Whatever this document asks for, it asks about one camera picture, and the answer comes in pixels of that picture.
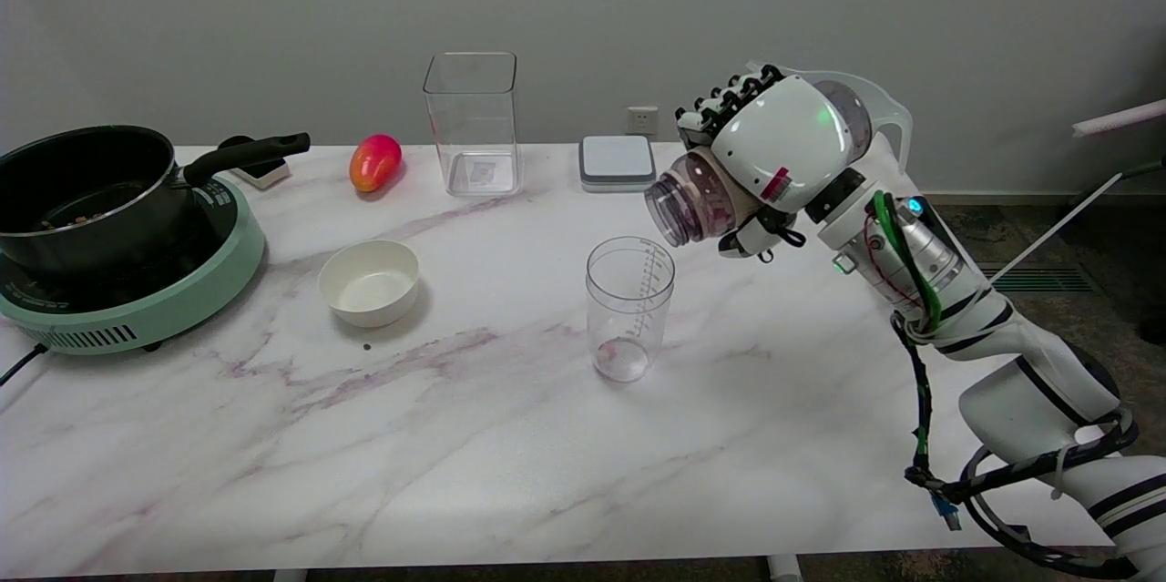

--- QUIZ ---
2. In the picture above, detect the black cooker power cord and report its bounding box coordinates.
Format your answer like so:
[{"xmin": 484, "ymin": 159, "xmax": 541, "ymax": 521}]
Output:
[{"xmin": 0, "ymin": 343, "xmax": 46, "ymax": 387}]

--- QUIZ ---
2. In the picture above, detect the white tube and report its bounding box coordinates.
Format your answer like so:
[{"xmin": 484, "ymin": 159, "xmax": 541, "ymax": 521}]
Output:
[{"xmin": 1072, "ymin": 99, "xmax": 1166, "ymax": 138}]

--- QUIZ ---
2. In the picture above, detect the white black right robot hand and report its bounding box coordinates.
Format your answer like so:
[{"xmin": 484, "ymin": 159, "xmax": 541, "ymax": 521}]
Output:
[{"xmin": 674, "ymin": 63, "xmax": 857, "ymax": 264}]

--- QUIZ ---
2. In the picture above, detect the black pot with handle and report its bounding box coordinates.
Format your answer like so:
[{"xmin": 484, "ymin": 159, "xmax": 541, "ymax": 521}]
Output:
[{"xmin": 0, "ymin": 125, "xmax": 312, "ymax": 278}]

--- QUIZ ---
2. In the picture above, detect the red yellow mango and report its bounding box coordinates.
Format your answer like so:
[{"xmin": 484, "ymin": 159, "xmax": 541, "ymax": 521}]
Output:
[{"xmin": 349, "ymin": 134, "xmax": 404, "ymax": 193}]

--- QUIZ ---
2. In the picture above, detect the white grey kitchen scale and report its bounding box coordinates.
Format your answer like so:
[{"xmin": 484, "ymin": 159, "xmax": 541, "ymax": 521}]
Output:
[{"xmin": 578, "ymin": 135, "xmax": 657, "ymax": 194}]

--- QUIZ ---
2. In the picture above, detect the small white black device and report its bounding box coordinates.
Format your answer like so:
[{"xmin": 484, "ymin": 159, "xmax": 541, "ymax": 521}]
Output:
[{"xmin": 217, "ymin": 136, "xmax": 292, "ymax": 191}]

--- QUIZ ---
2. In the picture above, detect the black cable loop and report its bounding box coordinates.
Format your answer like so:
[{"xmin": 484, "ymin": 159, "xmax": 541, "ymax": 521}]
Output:
[{"xmin": 906, "ymin": 407, "xmax": 1140, "ymax": 581}]

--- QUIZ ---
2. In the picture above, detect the clear bottle with pink candies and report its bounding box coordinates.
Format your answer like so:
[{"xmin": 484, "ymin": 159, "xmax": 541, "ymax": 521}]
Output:
[{"xmin": 645, "ymin": 79, "xmax": 874, "ymax": 248}]

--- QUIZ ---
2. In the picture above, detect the large translucent measuring jug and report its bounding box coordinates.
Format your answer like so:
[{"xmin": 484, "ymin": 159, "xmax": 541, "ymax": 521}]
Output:
[{"xmin": 747, "ymin": 61, "xmax": 914, "ymax": 175}]

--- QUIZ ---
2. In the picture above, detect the green induction cooker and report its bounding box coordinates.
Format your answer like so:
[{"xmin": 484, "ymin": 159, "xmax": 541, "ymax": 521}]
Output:
[{"xmin": 0, "ymin": 174, "xmax": 267, "ymax": 356}]

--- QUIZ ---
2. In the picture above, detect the white bowl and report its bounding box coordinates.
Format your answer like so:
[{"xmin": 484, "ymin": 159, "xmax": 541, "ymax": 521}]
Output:
[{"xmin": 318, "ymin": 240, "xmax": 421, "ymax": 329}]

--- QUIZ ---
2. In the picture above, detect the green black cable bundle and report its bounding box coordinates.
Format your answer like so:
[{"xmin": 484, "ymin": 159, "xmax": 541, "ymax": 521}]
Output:
[{"xmin": 865, "ymin": 190, "xmax": 964, "ymax": 533}]

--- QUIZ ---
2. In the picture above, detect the tall clear measuring cup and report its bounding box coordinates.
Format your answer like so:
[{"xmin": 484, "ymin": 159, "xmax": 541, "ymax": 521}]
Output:
[{"xmin": 586, "ymin": 237, "xmax": 677, "ymax": 383}]

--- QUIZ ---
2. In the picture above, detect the floor vent grille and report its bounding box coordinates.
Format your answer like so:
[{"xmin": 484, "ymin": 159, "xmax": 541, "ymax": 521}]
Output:
[{"xmin": 988, "ymin": 261, "xmax": 1103, "ymax": 294}]

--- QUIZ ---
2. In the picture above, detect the square clear plastic container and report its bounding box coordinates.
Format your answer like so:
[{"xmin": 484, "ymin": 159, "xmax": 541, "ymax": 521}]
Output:
[{"xmin": 423, "ymin": 52, "xmax": 523, "ymax": 198}]

